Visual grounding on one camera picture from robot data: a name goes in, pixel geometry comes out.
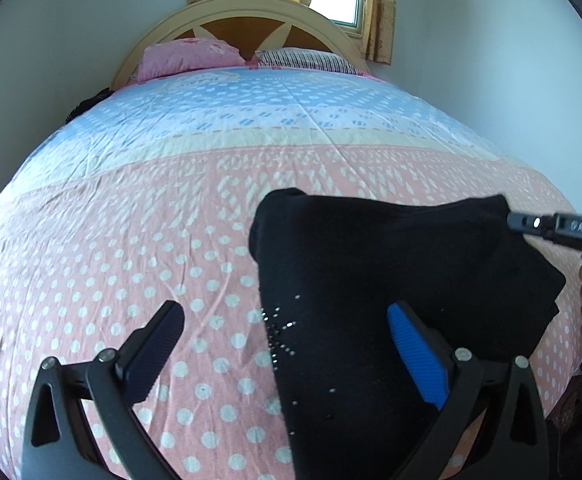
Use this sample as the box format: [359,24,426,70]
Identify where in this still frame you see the cream wooden headboard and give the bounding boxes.
[110,0,372,92]

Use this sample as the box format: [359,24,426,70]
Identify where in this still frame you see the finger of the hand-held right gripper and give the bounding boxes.
[507,211,556,242]

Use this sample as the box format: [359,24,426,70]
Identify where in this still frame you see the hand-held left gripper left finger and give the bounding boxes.
[21,300,186,480]

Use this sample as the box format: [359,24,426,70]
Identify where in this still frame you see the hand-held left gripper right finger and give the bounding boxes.
[386,301,552,480]

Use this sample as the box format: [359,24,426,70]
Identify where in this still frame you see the person's dark clothing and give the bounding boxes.
[546,365,582,480]

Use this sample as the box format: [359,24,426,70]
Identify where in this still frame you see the striped pillow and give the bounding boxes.
[255,47,366,77]

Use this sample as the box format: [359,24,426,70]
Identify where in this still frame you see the black pants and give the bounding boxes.
[249,187,566,480]

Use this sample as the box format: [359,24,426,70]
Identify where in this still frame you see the black bag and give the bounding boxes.
[65,87,116,123]

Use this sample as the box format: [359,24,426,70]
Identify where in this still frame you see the pink blue dotted quilt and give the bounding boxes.
[0,67,582,480]

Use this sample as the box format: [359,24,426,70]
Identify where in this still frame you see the pink pillow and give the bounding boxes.
[136,37,246,83]

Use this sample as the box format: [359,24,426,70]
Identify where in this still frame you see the narrow yellow curtain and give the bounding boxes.
[360,0,396,66]

